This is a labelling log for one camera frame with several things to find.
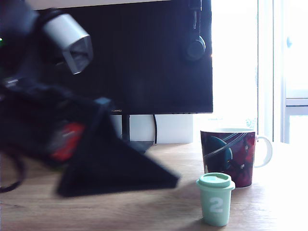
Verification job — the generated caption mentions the mint green capsule with numeral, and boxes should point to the mint green capsule with numeral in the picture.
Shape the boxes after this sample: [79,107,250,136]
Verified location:
[196,172,236,227]

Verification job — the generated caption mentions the black monitor stand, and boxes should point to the black monitor stand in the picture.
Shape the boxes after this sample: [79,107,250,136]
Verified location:
[121,114,154,154]

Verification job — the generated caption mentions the large black monitor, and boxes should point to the large black monitor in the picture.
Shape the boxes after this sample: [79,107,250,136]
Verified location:
[33,0,214,115]

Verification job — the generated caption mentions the dark red print mug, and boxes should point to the dark red print mug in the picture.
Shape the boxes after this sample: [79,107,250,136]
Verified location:
[200,128,274,189]

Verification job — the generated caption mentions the black headphones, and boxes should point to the black headphones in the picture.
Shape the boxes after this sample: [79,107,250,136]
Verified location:
[178,0,207,64]

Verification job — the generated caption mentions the black monitor cable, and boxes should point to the black monitor cable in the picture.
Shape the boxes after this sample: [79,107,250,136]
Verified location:
[153,114,158,144]

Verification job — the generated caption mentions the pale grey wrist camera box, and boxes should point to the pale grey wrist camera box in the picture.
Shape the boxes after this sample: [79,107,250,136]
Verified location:
[33,9,94,75]

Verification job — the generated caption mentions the white window frame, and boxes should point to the white window frame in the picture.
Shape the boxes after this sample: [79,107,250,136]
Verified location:
[257,0,308,144]

